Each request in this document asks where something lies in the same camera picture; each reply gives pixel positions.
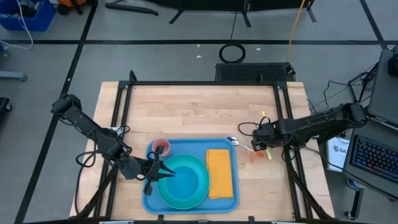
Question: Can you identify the black perforated computer case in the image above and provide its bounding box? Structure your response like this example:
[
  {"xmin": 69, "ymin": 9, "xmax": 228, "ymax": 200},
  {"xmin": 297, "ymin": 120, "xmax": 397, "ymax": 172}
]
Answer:
[{"xmin": 215, "ymin": 62, "xmax": 296, "ymax": 83}]

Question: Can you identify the black chair part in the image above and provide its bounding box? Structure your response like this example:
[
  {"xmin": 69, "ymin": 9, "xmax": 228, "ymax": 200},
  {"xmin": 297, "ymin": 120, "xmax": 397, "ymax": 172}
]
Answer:
[{"xmin": 0, "ymin": 96, "xmax": 13, "ymax": 121}]

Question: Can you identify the blue storage bin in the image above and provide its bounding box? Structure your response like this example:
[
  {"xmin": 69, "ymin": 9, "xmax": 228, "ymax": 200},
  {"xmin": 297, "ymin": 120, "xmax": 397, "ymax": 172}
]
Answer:
[{"xmin": 0, "ymin": 0, "xmax": 57, "ymax": 32}]

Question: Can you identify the grey closed laptop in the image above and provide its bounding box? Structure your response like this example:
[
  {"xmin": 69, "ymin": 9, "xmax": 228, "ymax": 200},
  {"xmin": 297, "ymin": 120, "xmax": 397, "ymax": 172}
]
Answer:
[{"xmin": 368, "ymin": 49, "xmax": 398, "ymax": 127}]

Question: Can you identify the orange napkin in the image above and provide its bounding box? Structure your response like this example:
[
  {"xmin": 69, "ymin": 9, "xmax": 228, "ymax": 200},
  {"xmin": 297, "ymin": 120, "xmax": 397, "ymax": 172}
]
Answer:
[{"xmin": 205, "ymin": 149, "xmax": 234, "ymax": 200}]

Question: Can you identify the black stand foot bar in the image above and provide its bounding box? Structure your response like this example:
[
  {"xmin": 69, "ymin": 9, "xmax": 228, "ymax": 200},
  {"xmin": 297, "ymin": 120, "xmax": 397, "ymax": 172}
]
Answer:
[{"xmin": 104, "ymin": 2, "xmax": 159, "ymax": 16}]

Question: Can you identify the white cable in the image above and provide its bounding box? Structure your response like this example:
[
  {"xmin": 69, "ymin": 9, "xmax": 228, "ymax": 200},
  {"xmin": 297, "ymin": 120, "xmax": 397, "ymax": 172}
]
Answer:
[{"xmin": 0, "ymin": 0, "xmax": 34, "ymax": 50}]

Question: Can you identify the coiled black cable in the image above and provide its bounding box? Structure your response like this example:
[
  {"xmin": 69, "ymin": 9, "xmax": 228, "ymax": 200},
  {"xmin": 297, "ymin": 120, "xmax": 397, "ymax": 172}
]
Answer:
[{"xmin": 218, "ymin": 42, "xmax": 247, "ymax": 64}]

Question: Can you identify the blue plastic tray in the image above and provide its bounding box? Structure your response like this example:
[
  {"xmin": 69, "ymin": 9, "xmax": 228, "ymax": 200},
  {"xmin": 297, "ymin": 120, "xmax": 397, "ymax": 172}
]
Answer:
[{"xmin": 142, "ymin": 138, "xmax": 240, "ymax": 215}]

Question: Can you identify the laptop with backlit keyboard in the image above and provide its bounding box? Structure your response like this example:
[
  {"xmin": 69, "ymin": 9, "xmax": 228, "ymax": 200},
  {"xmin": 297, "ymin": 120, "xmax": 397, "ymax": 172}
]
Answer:
[{"xmin": 343, "ymin": 114, "xmax": 398, "ymax": 200}]

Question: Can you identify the grey chair base leg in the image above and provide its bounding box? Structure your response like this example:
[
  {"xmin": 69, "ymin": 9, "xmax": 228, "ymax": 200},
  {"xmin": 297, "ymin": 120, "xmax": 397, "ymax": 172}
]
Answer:
[{"xmin": 0, "ymin": 70, "xmax": 28, "ymax": 82}]

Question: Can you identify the black aluminium table frame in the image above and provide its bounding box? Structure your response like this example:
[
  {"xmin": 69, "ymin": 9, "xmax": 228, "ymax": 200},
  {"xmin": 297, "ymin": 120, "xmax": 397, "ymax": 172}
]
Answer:
[{"xmin": 70, "ymin": 70, "xmax": 335, "ymax": 224}]

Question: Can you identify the black equipment stand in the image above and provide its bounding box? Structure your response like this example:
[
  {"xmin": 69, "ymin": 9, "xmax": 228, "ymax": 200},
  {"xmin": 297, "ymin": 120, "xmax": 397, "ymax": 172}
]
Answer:
[{"xmin": 146, "ymin": 0, "xmax": 318, "ymax": 28}]

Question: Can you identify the teal round plate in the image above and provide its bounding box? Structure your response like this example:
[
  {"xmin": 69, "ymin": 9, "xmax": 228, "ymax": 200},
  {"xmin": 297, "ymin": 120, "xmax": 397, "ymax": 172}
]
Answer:
[{"xmin": 156, "ymin": 154, "xmax": 211, "ymax": 210}]

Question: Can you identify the pink plastic cup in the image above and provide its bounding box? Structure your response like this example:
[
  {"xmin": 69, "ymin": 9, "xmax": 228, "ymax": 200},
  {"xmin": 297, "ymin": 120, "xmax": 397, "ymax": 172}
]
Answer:
[{"xmin": 151, "ymin": 138, "xmax": 171, "ymax": 158}]

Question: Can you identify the white printed paper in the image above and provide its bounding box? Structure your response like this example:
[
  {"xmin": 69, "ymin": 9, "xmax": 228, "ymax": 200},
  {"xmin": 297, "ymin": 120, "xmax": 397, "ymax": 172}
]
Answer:
[{"xmin": 326, "ymin": 136, "xmax": 351, "ymax": 173}]

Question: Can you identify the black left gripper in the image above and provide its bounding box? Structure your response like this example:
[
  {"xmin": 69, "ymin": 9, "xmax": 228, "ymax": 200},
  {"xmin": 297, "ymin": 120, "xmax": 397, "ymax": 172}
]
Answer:
[{"xmin": 119, "ymin": 155, "xmax": 176, "ymax": 183}]

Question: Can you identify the orange-handled spoon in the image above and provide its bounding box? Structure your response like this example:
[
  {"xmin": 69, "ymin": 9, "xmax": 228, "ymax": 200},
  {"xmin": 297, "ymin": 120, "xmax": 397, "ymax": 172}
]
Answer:
[{"xmin": 228, "ymin": 135, "xmax": 267, "ymax": 158}]

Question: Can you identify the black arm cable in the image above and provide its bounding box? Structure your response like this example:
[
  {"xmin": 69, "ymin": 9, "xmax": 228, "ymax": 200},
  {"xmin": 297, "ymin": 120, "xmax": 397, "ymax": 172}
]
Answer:
[{"xmin": 74, "ymin": 151, "xmax": 108, "ymax": 215}]

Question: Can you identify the yellow cable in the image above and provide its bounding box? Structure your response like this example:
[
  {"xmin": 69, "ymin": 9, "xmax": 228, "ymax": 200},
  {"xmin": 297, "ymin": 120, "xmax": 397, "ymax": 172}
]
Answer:
[{"xmin": 285, "ymin": 0, "xmax": 307, "ymax": 63}]

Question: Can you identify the black cart leg with caster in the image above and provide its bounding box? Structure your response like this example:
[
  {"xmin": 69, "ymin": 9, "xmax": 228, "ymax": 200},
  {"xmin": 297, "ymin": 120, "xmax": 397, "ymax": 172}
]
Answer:
[{"xmin": 344, "ymin": 186, "xmax": 365, "ymax": 221}]

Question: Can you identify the orange and black object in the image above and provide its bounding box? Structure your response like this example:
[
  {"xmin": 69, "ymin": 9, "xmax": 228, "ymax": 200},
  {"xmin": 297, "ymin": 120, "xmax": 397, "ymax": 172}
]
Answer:
[{"xmin": 57, "ymin": 0, "xmax": 90, "ymax": 16}]

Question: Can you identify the blue tape roll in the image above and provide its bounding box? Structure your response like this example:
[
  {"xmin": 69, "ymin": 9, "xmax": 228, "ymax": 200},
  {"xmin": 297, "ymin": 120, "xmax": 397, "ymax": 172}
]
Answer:
[{"xmin": 347, "ymin": 179, "xmax": 364, "ymax": 190}]

